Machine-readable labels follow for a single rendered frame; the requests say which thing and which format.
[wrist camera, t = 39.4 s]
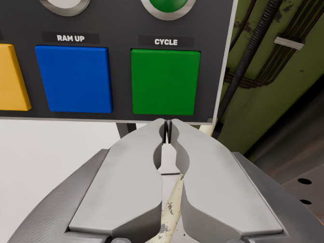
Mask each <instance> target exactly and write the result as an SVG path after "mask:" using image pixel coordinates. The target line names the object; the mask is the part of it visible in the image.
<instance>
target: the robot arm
mask: <svg viewBox="0 0 324 243"><path fill-rule="evenodd" d="M166 134H167V138H168V143H169V144H171V145H172V146H173V147H174V149H175V150H176V160H175V165H176V167H177V168H178V169H179V170H180V171H181V173H182V174H183V176H184V179H183V187H182V196H181V204H180V209H181V215H182V222H183V228H184V231H185V232H186V234H187V235H188V236H190V237H191V238H193V239H195V240H196V241H198V242H200V243H324V224H323V222H322V221H321V220H320V219H319V218H318V217H317V216H316V215H315V214H314V213H313V212H312V211H311V210H310V209H309V208H307V207H306V206H305V205H304V204H303V203H302V202H301V201H300V200H299V199H297V198H296V197H295V196H294V195H293V194H291V193H290V192H289V191H287V190H286V189H285V188H284V187H282V186H281V185H280V184H279V183H277V182H276V181H275V180H273V179H272V178H271V177H270V176H268V175H267V174H266V173H264V172H263V171H262V170H261V169H259V168H258V167H257V166H256V165H254V164H253V163H252V162H250V161H249V160H248V159H247V158H246V157H244V156H243V155H242V154H240V153H239V152H231V151H230V150H229V149H227V148H226V147H225V146H224V145H222V144H221V143H220V142H218V141H217V140H215V139H214V138H212V137H211V136H209V135H208V134H206V133H204V132H202V131H200V130H198V129H196V128H194V127H192V126H190V125H188V124H186V123H184V122H183V121H181V120H179V119H172V120H164V119H161V118H159V119H156V120H154V121H152V122H150V123H148V124H146V125H144V126H142V127H140V128H138V129H136V130H134V131H132V132H131V133H129V134H127V135H126V136H124V137H123V138H121V139H120V140H119V141H117V142H116V143H115V144H114V145H112V146H111V147H110V148H109V149H101V150H100V151H99V152H98V153H96V154H95V155H94V156H93V157H91V158H90V159H89V160H88V161H87V162H85V163H84V164H83V165H82V166H81V167H79V168H78V169H77V170H76V171H75V172H73V173H72V174H71V175H70V176H69V177H67V178H66V179H65V180H64V181H63V182H61V183H60V184H59V185H58V186H57V187H55V188H54V189H53V190H52V191H51V192H50V193H49V194H48V195H46V196H45V197H44V198H43V199H42V200H41V201H40V202H39V203H38V204H37V205H36V207H35V208H34V209H33V210H32V211H31V212H30V213H29V214H28V215H27V217H26V218H25V219H24V220H23V222H22V223H21V224H20V225H19V227H18V228H17V229H16V230H15V232H14V233H13V235H12V236H11V237H10V239H9V240H8V242H7V243H145V242H147V241H148V240H150V239H152V238H153V237H155V236H156V235H157V234H158V233H159V232H160V229H161V218H162V187H163V177H162V175H161V174H160V173H159V172H158V169H159V168H160V166H161V163H162V145H163V144H166Z"/></svg>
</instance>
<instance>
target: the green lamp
mask: <svg viewBox="0 0 324 243"><path fill-rule="evenodd" d="M187 1H188V0H149V2H150V3H151V4H152V5H153V7H155V8H156V9H157V10H159V11H161V12H164V13H173V12H175V11H178V10H179V9H181V8H182V7H183V6H184V5H185V4H186V3H187Z"/></svg>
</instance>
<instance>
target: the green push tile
mask: <svg viewBox="0 0 324 243"><path fill-rule="evenodd" d="M200 58H201V54H200V52H198V51H186V50H161V49H136V48H134V49H132V50H131V75H132V103H133V113H134V114H154V115H187V116H192V115H193V113H194V106H195V98H196V90H197V82H198V74H199V66H200Z"/></svg>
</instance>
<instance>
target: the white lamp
mask: <svg viewBox="0 0 324 243"><path fill-rule="evenodd" d="M48 1H49V2H50V3H51V4H53V5H54V6H57V7H59V8H65V9H66V8H72V7H74V6H76V5H77V4H78V3H79V2H80V1H81V0H48Z"/></svg>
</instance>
